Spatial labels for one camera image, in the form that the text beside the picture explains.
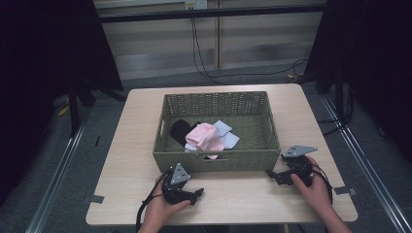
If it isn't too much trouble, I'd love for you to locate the aluminium floor rail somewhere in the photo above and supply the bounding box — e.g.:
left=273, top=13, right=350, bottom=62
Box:
left=24, top=108, right=92, bottom=233
left=320, top=94, right=412, bottom=233

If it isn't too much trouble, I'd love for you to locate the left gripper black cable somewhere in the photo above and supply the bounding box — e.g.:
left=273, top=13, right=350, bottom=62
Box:
left=135, top=170, right=173, bottom=233

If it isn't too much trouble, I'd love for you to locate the black floor cable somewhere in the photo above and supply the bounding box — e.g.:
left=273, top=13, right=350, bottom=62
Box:
left=318, top=86, right=356, bottom=136

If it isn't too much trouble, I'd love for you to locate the yellow floor tape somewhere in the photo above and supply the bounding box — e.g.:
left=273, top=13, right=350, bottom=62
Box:
left=57, top=102, right=70, bottom=117

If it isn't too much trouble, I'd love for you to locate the black sock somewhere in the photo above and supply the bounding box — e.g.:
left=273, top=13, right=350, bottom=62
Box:
left=170, top=118, right=202, bottom=148

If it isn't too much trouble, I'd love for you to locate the grey tape strip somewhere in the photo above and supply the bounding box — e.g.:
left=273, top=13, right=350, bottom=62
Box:
left=87, top=194, right=106, bottom=205
left=333, top=185, right=358, bottom=197

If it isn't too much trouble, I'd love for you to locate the black metal stand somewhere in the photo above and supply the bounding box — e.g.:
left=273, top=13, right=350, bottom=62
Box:
left=334, top=66, right=346, bottom=124
left=67, top=79, right=97, bottom=138

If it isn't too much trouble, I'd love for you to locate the large black curtain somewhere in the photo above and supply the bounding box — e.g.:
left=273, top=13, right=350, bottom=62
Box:
left=0, top=0, right=124, bottom=208
left=303, top=0, right=412, bottom=164

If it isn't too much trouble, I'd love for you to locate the person's right hand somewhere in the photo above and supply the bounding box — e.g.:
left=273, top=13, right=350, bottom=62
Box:
left=290, top=156, right=333, bottom=212

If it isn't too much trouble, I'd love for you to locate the white wall socket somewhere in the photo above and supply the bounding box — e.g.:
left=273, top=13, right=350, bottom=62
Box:
left=185, top=0, right=209, bottom=11

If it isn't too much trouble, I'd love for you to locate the person's left hand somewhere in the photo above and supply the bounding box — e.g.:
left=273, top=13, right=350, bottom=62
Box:
left=143, top=184, right=192, bottom=225

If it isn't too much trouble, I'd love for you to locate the green woven basket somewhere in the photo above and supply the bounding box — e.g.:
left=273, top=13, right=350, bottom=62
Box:
left=153, top=90, right=282, bottom=173

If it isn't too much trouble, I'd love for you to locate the black hanging wall cable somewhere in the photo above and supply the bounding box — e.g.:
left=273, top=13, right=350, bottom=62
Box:
left=189, top=8, right=309, bottom=86

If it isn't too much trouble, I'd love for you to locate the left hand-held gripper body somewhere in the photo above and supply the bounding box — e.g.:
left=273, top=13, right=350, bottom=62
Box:
left=161, top=162, right=196, bottom=206

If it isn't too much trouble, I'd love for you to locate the black horizontal bar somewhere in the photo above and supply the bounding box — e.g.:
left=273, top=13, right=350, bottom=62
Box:
left=96, top=4, right=326, bottom=24

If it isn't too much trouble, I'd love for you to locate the wooden vertical post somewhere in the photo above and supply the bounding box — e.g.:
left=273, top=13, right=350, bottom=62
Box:
left=213, top=0, right=223, bottom=71

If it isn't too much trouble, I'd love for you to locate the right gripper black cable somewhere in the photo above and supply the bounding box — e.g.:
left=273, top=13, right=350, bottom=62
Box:
left=310, top=163, right=334, bottom=206

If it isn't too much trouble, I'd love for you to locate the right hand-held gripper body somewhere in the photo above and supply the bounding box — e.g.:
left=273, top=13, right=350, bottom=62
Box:
left=280, top=145, right=319, bottom=187

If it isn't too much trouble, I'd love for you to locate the pink sock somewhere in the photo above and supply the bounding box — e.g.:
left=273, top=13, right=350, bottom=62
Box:
left=185, top=122, right=225, bottom=160

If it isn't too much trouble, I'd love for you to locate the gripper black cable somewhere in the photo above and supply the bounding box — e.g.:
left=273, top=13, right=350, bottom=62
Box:
left=135, top=170, right=173, bottom=233
left=310, top=163, right=334, bottom=206

